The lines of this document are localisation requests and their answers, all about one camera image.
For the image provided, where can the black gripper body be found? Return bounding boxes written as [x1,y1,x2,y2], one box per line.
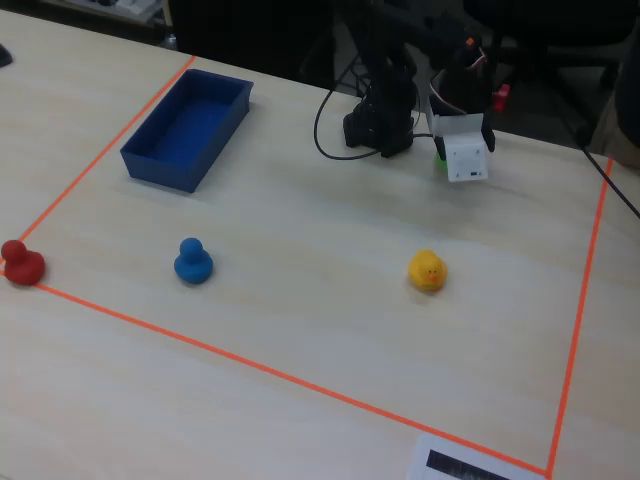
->
[430,47,495,119]

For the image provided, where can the yellow rubber duck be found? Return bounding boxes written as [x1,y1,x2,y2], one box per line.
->
[407,248,449,294]

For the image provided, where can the blue plastic box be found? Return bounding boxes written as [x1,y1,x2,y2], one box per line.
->
[119,68,255,195]

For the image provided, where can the blue rubber duck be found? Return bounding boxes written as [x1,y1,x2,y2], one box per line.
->
[173,237,215,286]

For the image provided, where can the red rubber duck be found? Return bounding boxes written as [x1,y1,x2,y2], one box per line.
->
[0,239,47,288]

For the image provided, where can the black office chair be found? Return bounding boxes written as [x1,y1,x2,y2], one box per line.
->
[462,0,636,147]

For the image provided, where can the orange tape strip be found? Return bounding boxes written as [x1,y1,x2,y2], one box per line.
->
[0,269,551,476]
[0,54,198,265]
[545,157,615,477]

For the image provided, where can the white paper label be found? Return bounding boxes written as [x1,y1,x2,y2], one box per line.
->
[405,432,546,480]

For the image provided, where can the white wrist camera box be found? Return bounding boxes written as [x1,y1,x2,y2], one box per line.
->
[426,112,491,184]

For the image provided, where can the white servo wires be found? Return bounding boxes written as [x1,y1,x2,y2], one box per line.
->
[428,47,489,119]

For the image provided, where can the black clamp red handle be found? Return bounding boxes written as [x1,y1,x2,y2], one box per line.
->
[491,83,512,114]

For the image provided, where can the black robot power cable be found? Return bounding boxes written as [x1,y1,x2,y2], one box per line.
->
[312,87,434,162]

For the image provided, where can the thin black cable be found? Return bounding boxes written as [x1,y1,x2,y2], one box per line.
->
[563,118,640,220]

